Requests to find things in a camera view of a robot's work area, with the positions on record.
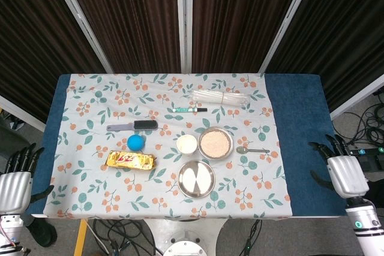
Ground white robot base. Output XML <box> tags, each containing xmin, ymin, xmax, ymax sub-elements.
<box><xmin>143</xmin><ymin>218</ymin><xmax>229</xmax><ymax>256</ymax></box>

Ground gold biscuit packet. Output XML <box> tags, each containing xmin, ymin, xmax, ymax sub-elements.
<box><xmin>104</xmin><ymin>149</ymin><xmax>158</xmax><ymax>172</ymax></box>

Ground flat steel plate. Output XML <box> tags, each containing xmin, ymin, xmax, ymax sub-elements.
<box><xmin>177</xmin><ymin>160</ymin><xmax>217</xmax><ymax>199</ymax></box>

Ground white paper cup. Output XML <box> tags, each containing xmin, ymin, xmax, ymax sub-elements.
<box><xmin>176</xmin><ymin>134</ymin><xmax>198</xmax><ymax>156</ymax></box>

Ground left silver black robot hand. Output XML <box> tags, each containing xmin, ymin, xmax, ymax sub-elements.
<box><xmin>0</xmin><ymin>143</ymin><xmax>55</xmax><ymax>213</ymax></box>

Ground brown folding screen panel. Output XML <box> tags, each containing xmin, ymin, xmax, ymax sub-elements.
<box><xmin>260</xmin><ymin>0</ymin><xmax>384</xmax><ymax>121</ymax></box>
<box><xmin>47</xmin><ymin>0</ymin><xmax>193</xmax><ymax>74</ymax></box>
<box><xmin>0</xmin><ymin>0</ymin><xmax>112</xmax><ymax>132</ymax></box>
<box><xmin>176</xmin><ymin>0</ymin><xmax>319</xmax><ymax>74</ymax></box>

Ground black floor cables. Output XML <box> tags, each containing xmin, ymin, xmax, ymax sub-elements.
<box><xmin>332</xmin><ymin>92</ymin><xmax>384</xmax><ymax>149</ymax></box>
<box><xmin>88</xmin><ymin>218</ymin><xmax>158</xmax><ymax>256</ymax></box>

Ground floral tablecloth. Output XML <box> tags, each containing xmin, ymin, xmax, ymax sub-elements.
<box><xmin>43</xmin><ymin>73</ymin><xmax>293</xmax><ymax>219</ymax></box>

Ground blue ball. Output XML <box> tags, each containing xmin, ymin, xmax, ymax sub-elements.
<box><xmin>127</xmin><ymin>134</ymin><xmax>143</xmax><ymax>151</ymax></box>

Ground small metal spoon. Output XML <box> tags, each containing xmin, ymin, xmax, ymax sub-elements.
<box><xmin>236</xmin><ymin>146</ymin><xmax>271</xmax><ymax>155</ymax></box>

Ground black brush grey handle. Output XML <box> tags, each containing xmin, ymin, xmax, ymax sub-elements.
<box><xmin>106</xmin><ymin>119</ymin><xmax>159</xmax><ymax>133</ymax></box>

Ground black shoe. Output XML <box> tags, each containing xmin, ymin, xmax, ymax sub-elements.
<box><xmin>29</xmin><ymin>218</ymin><xmax>58</xmax><ymax>248</ymax></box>

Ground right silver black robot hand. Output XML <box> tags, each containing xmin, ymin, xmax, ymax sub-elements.
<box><xmin>308</xmin><ymin>134</ymin><xmax>370</xmax><ymax>199</ymax></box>

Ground green white marker pen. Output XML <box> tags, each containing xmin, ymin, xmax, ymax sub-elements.
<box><xmin>172</xmin><ymin>107</ymin><xmax>208</xmax><ymax>114</ymax></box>

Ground white rice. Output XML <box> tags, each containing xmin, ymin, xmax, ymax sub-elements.
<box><xmin>200</xmin><ymin>129</ymin><xmax>232</xmax><ymax>157</ymax></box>

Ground black foot pedal box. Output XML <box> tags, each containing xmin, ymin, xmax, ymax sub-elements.
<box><xmin>347</xmin><ymin>147</ymin><xmax>384</xmax><ymax>179</ymax></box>

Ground steel bowl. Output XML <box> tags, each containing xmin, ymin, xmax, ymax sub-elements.
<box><xmin>197</xmin><ymin>126</ymin><xmax>235</xmax><ymax>159</ymax></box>

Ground blue towel table cover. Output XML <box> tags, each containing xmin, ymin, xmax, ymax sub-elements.
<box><xmin>25</xmin><ymin>73</ymin><xmax>350</xmax><ymax>218</ymax></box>

